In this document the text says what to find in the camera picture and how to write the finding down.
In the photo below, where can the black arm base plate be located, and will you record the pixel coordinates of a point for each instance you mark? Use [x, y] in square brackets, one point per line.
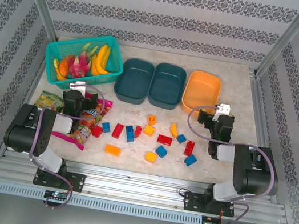
[76, 181]
[191, 202]

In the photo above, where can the aluminium side rail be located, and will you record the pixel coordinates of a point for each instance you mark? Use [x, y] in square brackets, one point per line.
[260, 123]
[34, 83]

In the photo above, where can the yellow toy banana bunch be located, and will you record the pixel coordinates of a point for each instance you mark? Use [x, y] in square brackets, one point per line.
[101, 63]

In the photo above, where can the aluminium mounting rail beam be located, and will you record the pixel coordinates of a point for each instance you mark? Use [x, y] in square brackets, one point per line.
[136, 188]

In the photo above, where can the orange toy fruit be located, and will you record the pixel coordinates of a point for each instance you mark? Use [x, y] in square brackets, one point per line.
[64, 66]

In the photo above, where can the orange plastic container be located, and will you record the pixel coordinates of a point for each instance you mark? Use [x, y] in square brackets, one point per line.
[203, 84]

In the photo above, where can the slanted orange lego brick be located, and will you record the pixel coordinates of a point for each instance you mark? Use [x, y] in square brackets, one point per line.
[174, 130]

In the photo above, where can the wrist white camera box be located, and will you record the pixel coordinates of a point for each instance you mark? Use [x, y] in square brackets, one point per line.
[78, 87]
[223, 109]

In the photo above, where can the small red lego brick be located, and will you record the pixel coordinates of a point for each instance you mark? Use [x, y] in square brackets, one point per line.
[97, 131]

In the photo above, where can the teal plastic mesh basket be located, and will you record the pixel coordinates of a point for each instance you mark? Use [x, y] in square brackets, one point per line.
[113, 53]

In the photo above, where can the dark teal plastic container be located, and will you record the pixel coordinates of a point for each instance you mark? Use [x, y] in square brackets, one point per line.
[134, 71]
[169, 75]

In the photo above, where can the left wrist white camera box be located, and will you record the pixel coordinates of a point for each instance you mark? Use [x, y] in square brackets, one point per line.
[78, 87]

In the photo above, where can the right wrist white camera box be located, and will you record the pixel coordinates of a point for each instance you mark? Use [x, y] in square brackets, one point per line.
[223, 109]

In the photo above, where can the pink toy dragon fruit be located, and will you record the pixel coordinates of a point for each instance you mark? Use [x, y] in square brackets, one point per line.
[80, 66]

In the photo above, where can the long orange lego brick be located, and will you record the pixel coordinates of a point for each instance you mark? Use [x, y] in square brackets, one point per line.
[112, 149]

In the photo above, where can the long blue lego brick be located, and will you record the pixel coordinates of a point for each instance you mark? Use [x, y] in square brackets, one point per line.
[130, 133]

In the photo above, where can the long red lego brick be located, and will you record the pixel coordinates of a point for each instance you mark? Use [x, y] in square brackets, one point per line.
[189, 148]
[165, 139]

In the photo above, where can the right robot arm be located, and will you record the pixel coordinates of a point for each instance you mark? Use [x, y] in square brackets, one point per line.
[254, 174]

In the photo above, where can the pink candy bag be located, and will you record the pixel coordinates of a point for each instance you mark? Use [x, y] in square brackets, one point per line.
[97, 114]

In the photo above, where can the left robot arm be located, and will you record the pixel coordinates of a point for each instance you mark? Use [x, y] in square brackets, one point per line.
[21, 130]

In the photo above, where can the green yellow candy bag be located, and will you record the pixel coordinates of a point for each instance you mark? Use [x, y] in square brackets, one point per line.
[48, 100]

